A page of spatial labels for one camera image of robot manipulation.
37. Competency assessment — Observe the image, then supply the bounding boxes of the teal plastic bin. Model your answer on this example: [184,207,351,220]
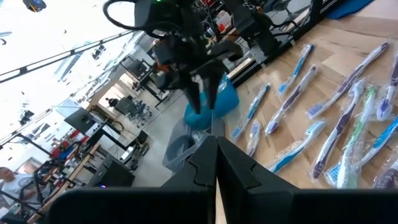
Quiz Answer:
[183,74,240,131]

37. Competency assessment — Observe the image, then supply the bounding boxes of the black computer tower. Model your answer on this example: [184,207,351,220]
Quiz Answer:
[88,158,136,189]

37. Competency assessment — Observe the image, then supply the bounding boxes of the blue plastic mat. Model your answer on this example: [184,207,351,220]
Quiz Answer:
[325,0,376,20]

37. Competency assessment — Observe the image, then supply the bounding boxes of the person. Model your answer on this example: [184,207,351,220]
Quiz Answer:
[0,166,37,203]
[104,97,121,108]

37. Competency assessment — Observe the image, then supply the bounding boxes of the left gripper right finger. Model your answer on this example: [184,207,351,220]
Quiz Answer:
[216,136,398,224]

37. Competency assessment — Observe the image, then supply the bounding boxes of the purple toothbrush in clear wrapper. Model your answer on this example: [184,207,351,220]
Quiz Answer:
[312,79,366,180]
[373,158,398,190]
[265,64,318,135]
[376,52,398,121]
[307,39,391,119]

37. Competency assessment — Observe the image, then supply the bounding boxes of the green toothbrush in clear wrapper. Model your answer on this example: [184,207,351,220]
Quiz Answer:
[337,85,377,189]

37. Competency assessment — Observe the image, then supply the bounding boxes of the grey office chair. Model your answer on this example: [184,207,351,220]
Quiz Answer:
[116,96,152,121]

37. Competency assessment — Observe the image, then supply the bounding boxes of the clear grey plastic bin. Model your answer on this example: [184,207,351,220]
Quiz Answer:
[161,116,226,175]

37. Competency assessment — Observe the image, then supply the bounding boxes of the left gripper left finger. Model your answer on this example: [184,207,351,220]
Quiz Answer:
[49,136,218,224]

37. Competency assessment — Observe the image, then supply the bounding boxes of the black monitor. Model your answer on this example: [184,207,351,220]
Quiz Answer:
[63,107,94,134]

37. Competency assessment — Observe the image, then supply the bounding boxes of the blue toothbrush in clear wrapper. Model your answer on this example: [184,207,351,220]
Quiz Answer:
[277,43,315,96]
[269,120,327,174]
[230,83,271,141]
[325,116,398,187]
[247,119,262,156]

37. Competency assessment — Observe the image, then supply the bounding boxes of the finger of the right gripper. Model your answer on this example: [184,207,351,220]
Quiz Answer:
[205,70,221,110]
[180,74,201,114]

